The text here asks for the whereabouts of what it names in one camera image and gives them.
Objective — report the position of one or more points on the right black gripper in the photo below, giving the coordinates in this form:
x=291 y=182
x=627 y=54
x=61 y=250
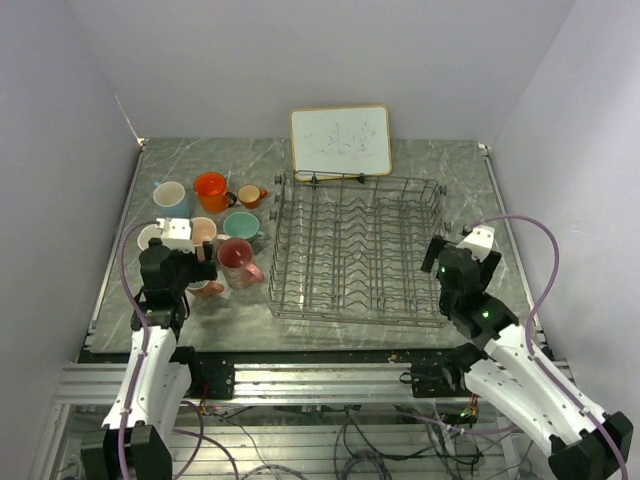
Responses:
x=438 y=244

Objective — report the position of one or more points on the dusty pink mug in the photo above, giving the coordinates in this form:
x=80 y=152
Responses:
x=236 y=259

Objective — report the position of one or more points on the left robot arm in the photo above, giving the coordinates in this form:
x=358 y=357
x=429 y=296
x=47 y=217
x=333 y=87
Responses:
x=132 y=441

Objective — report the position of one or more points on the mint green cup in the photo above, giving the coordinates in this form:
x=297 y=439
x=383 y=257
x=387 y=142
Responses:
x=243 y=225

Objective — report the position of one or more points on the large orange mug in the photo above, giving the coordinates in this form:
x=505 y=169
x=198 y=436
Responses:
x=213 y=192

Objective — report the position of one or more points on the white whiteboard with wooden frame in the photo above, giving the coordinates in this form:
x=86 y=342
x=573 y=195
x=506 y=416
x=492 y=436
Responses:
x=335 y=142

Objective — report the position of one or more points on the salmon pink mug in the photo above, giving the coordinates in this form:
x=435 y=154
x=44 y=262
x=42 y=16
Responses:
x=205 y=289

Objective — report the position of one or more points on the grey wire dish rack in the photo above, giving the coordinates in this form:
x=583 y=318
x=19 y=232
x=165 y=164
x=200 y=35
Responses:
x=350 y=249

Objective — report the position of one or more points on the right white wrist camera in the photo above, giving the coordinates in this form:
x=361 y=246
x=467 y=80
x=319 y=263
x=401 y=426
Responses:
x=479 y=241

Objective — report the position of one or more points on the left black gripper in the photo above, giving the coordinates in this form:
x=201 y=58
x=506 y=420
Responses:
x=200 y=270

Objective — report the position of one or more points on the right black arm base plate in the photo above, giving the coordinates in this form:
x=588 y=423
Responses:
x=434 y=381

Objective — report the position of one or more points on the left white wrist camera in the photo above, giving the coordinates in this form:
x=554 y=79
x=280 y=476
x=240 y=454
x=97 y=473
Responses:
x=176 y=234

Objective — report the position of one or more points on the light blue mug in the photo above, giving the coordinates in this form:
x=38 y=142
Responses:
x=171 y=199

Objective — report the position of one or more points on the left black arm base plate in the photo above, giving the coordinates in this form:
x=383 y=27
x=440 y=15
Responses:
x=213 y=380

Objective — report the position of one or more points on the aluminium frame rail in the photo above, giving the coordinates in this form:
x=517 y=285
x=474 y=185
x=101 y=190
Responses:
x=263 y=384

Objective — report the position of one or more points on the small orange cup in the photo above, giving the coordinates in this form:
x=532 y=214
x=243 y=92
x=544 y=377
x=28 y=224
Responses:
x=251 y=196

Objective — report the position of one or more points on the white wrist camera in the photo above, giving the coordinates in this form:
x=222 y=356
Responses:
x=176 y=234
x=479 y=241

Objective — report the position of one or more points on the pink faceted mug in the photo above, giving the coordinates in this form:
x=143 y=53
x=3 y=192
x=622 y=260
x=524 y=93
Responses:
x=146 y=234

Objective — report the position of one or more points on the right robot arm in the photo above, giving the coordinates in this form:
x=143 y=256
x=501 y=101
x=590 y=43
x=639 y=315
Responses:
x=501 y=363

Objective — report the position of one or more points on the pale pink gradient mug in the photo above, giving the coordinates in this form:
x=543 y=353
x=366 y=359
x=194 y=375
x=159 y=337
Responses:
x=205 y=230

